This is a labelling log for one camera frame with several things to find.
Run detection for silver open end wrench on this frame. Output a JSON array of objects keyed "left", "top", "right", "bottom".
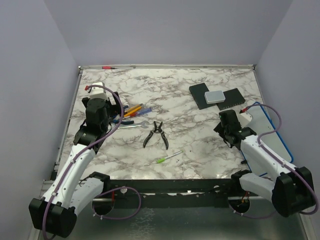
[{"left": 118, "top": 120, "right": 149, "bottom": 129}]

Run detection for green capped white marker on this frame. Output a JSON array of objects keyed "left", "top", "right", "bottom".
[{"left": 156, "top": 150, "right": 183, "bottom": 164}]

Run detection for black network switch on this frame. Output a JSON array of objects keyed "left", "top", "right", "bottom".
[{"left": 217, "top": 88, "right": 246, "bottom": 111}]

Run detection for red marker on rail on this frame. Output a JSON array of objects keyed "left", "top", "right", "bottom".
[{"left": 101, "top": 66, "right": 117, "bottom": 70}]

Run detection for blue handled pliers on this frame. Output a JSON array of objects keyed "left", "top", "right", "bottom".
[{"left": 111, "top": 105, "right": 134, "bottom": 126}]

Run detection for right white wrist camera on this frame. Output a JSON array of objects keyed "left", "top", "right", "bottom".
[{"left": 238, "top": 107, "right": 253, "bottom": 128}]

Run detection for grey small box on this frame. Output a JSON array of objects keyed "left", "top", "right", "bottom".
[{"left": 204, "top": 90, "right": 226, "bottom": 104}]

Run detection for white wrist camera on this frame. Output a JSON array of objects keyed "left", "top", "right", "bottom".
[
  {"left": 238, "top": 107, "right": 253, "bottom": 128},
  {"left": 85, "top": 82, "right": 108, "bottom": 100}
]

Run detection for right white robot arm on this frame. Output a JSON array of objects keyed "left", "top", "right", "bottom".
[{"left": 214, "top": 109, "right": 319, "bottom": 217}]

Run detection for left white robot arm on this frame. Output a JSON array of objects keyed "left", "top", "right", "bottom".
[{"left": 28, "top": 92, "right": 124, "bottom": 240}]

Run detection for blue pen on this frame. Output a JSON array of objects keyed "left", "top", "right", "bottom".
[{"left": 130, "top": 108, "right": 152, "bottom": 117}]

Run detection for purple cable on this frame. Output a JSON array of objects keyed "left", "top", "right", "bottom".
[
  {"left": 41, "top": 84, "right": 142, "bottom": 240},
  {"left": 232, "top": 104, "right": 316, "bottom": 219}
]

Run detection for black handled pliers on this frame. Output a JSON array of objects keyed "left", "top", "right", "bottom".
[{"left": 143, "top": 121, "right": 169, "bottom": 150}]

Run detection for black flat box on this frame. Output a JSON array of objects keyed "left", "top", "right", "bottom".
[{"left": 189, "top": 82, "right": 215, "bottom": 110}]

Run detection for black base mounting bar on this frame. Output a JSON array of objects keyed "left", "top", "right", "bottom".
[{"left": 93, "top": 178, "right": 245, "bottom": 209}]

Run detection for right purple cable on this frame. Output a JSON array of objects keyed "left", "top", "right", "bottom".
[{"left": 232, "top": 104, "right": 316, "bottom": 219}]

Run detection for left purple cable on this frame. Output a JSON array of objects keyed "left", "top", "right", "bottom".
[{"left": 41, "top": 84, "right": 142, "bottom": 240}]

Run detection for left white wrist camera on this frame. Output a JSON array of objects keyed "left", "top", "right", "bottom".
[{"left": 85, "top": 82, "right": 108, "bottom": 100}]

